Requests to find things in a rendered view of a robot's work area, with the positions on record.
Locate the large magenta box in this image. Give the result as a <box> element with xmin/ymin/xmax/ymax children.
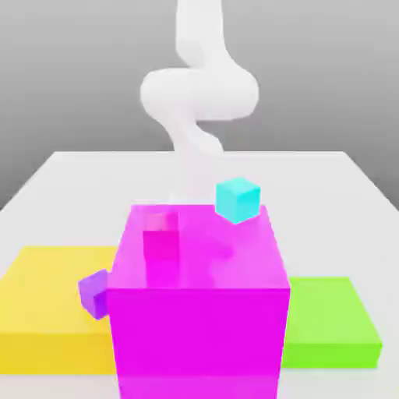
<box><xmin>106</xmin><ymin>203</ymin><xmax>291</xmax><ymax>399</ymax></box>

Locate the small cyan cube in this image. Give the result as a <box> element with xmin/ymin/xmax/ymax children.
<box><xmin>214</xmin><ymin>176</ymin><xmax>262</xmax><ymax>225</ymax></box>

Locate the small purple cube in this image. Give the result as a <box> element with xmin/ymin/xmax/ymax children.
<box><xmin>77</xmin><ymin>268</ymin><xmax>110</xmax><ymax>321</ymax></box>

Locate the large green box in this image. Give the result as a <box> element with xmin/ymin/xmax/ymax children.
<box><xmin>281</xmin><ymin>276</ymin><xmax>383</xmax><ymax>369</ymax></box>

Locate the large yellow box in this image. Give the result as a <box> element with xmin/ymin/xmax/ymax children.
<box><xmin>0</xmin><ymin>245</ymin><xmax>120</xmax><ymax>376</ymax></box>

